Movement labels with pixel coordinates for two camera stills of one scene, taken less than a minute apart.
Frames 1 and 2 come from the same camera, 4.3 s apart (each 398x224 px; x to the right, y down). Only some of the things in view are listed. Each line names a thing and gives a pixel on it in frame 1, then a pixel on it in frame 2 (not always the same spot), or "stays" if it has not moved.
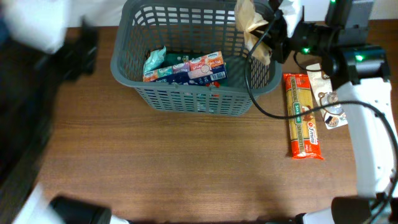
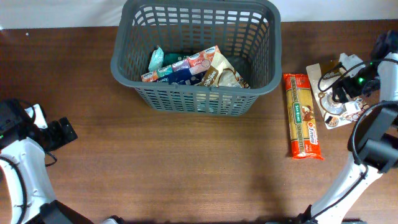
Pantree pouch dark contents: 325,95 stays
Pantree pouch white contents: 248,19 → 221,74
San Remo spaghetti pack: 305,134 stays
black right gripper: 280,40 → 343,92
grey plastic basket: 187,27 stays
